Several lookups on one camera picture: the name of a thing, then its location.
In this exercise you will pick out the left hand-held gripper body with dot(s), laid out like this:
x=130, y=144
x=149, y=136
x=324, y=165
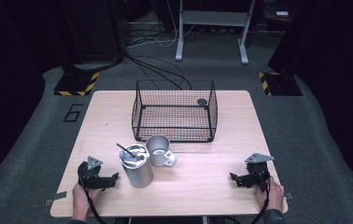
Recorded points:
x=92, y=180

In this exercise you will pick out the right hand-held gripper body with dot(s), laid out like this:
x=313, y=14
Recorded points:
x=257, y=174

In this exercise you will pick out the steel tumbler with lid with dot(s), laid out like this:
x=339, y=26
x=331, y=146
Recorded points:
x=138, y=174

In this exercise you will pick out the black straw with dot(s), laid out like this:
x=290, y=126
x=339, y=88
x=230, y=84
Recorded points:
x=124, y=148

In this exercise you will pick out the grey metal mug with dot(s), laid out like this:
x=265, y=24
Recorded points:
x=160, y=159

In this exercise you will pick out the person's left hand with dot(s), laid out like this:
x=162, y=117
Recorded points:
x=82, y=199

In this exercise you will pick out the person's right hand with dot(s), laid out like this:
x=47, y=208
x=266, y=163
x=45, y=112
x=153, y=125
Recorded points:
x=274, y=196

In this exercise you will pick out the grey tape strip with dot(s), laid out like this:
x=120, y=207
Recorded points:
x=56, y=197
x=289, y=196

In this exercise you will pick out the dark round basket tag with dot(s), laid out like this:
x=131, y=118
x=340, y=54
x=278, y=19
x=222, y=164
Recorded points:
x=202, y=102

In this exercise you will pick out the black striped stand base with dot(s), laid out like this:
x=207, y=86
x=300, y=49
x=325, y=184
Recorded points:
x=75, y=84
x=282, y=84

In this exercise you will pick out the small white box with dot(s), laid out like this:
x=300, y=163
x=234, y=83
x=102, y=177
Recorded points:
x=282, y=13

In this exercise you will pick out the white desk frame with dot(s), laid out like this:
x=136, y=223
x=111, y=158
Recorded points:
x=212, y=18

